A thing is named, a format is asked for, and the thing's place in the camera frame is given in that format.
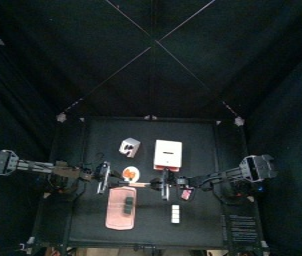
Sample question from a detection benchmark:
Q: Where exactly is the orange toy food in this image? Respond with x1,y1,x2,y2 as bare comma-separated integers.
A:
122,169,138,180

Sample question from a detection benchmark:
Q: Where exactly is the small white plate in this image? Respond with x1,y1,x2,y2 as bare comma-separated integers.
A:
121,165,142,183

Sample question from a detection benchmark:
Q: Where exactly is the red pink toy piece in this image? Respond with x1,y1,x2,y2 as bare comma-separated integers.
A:
180,188,194,201

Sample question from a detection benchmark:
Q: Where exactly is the dark green toy block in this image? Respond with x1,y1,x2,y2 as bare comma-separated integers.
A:
122,196,135,215

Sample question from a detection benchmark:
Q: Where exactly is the white box red base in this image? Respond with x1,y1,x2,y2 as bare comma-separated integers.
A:
153,139,185,173

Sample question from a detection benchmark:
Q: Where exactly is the grey cube with cutouts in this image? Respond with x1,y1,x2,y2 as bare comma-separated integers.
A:
118,137,142,159

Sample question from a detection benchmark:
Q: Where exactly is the white segmented block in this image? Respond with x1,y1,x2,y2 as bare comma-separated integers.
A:
170,204,182,225

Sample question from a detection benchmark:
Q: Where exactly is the pink cutting board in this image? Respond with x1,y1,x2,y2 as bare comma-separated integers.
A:
105,186,139,232

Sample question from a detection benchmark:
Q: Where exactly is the thin diagonal cord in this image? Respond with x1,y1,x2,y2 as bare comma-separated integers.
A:
103,0,241,118
62,0,217,114

